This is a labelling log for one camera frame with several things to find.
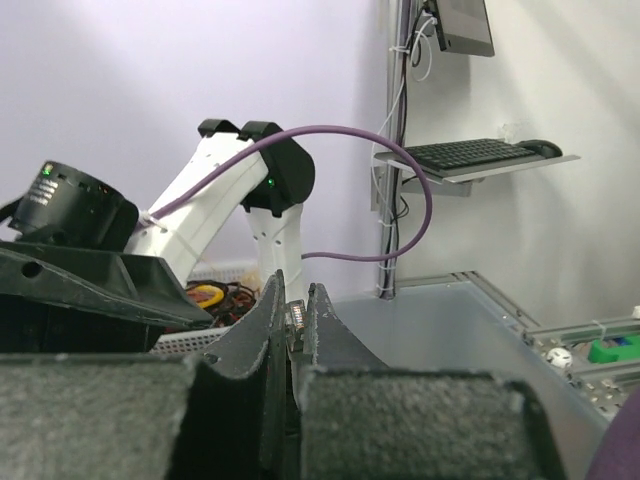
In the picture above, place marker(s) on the wall mounted monitor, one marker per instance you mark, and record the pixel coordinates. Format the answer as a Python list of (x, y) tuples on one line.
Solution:
[(462, 27)]

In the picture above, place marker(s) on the green plastic part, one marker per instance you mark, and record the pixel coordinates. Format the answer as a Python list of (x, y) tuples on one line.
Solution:
[(614, 350)]

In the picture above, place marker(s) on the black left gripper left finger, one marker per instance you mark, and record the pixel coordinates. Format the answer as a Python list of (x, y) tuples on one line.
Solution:
[(214, 414)]

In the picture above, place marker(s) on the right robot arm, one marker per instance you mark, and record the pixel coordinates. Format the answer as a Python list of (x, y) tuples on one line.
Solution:
[(253, 167)]

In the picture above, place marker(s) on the white plastic basket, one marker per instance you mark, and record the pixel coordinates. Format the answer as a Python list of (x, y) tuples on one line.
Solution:
[(224, 293)]

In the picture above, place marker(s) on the black computer mouse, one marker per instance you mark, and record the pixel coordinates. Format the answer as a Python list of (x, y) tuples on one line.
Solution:
[(543, 148)]

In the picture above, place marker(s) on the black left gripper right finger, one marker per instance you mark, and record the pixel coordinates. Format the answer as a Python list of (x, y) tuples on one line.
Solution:
[(361, 419)]

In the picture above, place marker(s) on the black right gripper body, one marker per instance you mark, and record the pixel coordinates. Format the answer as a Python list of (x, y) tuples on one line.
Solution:
[(67, 300)]

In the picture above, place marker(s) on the grey keyboard tray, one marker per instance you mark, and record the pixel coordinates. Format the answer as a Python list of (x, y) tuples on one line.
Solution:
[(459, 182)]

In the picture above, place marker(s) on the black keyboard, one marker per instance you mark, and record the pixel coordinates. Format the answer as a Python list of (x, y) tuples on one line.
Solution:
[(462, 154)]

